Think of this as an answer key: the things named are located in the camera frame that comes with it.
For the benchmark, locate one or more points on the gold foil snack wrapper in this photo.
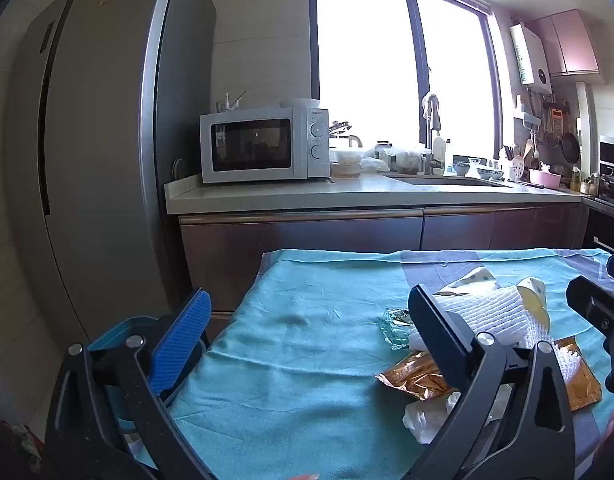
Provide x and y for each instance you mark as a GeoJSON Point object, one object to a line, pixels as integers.
{"type": "Point", "coordinates": [412, 375]}

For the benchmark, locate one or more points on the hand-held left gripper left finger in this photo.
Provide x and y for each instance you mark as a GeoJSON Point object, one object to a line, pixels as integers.
{"type": "Point", "coordinates": [182, 340]}

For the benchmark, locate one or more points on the large kitchen window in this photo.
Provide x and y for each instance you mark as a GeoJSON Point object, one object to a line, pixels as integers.
{"type": "Point", "coordinates": [367, 60]}

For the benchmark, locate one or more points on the clear bag with food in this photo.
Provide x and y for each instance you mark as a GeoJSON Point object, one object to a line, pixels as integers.
{"type": "Point", "coordinates": [409, 160]}

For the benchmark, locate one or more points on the hanging frying pan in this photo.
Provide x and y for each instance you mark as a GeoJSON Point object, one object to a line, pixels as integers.
{"type": "Point", "coordinates": [570, 147]}

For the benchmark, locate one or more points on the kitchen sink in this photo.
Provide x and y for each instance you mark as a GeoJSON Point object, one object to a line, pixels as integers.
{"type": "Point", "coordinates": [447, 180]}

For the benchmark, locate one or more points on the teal and purple tablecloth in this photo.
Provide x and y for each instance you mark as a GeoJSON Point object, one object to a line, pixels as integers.
{"type": "Point", "coordinates": [297, 340]}

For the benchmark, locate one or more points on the red printed bag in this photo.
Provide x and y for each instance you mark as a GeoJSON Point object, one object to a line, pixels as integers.
{"type": "Point", "coordinates": [24, 442]}

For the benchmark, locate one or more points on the pink wall cabinet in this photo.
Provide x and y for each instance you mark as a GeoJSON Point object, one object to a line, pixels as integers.
{"type": "Point", "coordinates": [567, 42]}

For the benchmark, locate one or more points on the white soap bottle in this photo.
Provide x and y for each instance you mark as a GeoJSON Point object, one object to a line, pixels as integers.
{"type": "Point", "coordinates": [439, 155]}

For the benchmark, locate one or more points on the clear green plastic wrapper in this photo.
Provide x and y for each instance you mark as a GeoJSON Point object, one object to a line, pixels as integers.
{"type": "Point", "coordinates": [394, 325]}

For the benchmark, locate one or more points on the steel kitchen faucet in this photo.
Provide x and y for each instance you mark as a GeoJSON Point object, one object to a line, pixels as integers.
{"type": "Point", "coordinates": [431, 110]}

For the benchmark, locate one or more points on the black built-in oven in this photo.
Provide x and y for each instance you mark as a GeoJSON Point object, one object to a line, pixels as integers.
{"type": "Point", "coordinates": [604, 235]}

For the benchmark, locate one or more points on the kitchen counter with brown cabinets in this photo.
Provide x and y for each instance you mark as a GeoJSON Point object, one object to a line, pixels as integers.
{"type": "Point", "coordinates": [312, 230]}

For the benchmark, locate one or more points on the white microwave oven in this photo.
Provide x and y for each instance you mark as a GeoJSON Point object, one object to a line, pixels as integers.
{"type": "Point", "coordinates": [257, 145]}

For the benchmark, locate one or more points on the white tissue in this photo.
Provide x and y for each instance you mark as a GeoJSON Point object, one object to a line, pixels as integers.
{"type": "Point", "coordinates": [427, 417]}

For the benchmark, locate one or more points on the clear food container stack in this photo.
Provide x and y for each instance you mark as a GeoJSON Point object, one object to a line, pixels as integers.
{"type": "Point", "coordinates": [347, 164]}

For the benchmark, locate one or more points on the oil bottle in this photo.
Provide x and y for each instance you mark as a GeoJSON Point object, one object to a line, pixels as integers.
{"type": "Point", "coordinates": [575, 182]}

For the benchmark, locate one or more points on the pink bowl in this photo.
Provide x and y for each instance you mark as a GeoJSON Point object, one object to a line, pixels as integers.
{"type": "Point", "coordinates": [544, 179]}

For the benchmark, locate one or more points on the blue plastic bin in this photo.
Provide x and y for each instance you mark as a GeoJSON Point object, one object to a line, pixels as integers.
{"type": "Point", "coordinates": [107, 335]}

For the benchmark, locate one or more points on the grey refrigerator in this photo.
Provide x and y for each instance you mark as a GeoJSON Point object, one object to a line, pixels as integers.
{"type": "Point", "coordinates": [97, 135]}

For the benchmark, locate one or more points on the white wall rack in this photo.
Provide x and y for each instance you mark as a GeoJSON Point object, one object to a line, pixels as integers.
{"type": "Point", "coordinates": [529, 117]}

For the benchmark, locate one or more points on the white utensil holder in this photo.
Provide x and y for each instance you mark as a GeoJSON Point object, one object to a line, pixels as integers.
{"type": "Point", "coordinates": [513, 169]}

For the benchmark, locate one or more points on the white wall water heater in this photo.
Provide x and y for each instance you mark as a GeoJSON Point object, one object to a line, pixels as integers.
{"type": "Point", "coordinates": [529, 55]}

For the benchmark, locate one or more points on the glass jar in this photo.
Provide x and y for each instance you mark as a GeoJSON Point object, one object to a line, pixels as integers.
{"type": "Point", "coordinates": [383, 155]}

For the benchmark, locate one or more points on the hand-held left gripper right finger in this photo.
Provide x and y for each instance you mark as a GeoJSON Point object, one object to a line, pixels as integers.
{"type": "Point", "coordinates": [437, 340]}

